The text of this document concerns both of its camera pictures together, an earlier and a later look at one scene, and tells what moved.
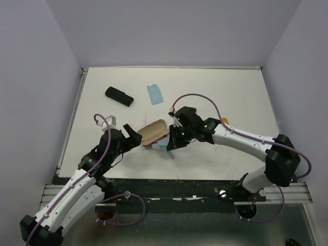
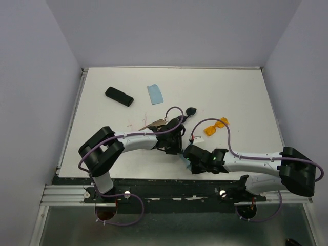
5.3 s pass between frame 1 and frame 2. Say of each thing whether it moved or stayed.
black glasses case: stayed
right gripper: moved
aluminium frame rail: stayed
